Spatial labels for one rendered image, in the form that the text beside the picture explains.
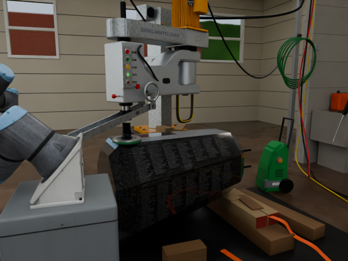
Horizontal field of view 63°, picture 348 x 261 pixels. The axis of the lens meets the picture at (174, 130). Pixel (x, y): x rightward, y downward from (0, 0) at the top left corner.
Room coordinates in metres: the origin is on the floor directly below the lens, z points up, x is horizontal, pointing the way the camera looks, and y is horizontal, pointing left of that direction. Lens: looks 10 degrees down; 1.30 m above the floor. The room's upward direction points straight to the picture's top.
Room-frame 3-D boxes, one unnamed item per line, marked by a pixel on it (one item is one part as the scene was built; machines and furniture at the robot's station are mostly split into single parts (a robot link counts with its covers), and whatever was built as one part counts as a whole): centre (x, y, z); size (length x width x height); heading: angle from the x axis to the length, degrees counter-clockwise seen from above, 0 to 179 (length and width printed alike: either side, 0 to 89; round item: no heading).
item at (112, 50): (2.18, 0.30, 1.35); 0.36 x 0.22 x 0.45; 136
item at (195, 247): (1.86, -0.07, 0.07); 0.30 x 0.12 x 0.12; 109
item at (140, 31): (2.37, 0.11, 1.64); 0.96 x 0.25 x 0.17; 136
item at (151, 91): (2.12, 0.19, 1.22); 0.15 x 0.10 x 0.15; 136
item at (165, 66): (2.39, 0.08, 1.33); 0.74 x 0.23 x 0.49; 136
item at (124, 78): (1.99, 0.33, 1.40); 0.08 x 0.03 x 0.28; 136
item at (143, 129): (3.19, 0.16, 0.76); 0.49 x 0.49 x 0.05; 24
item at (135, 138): (2.12, 0.36, 0.87); 0.21 x 0.21 x 0.01
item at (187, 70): (2.59, -0.10, 1.37); 0.19 x 0.19 x 0.20
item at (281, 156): (3.32, -1.21, 0.43); 0.35 x 0.35 x 0.87; 9
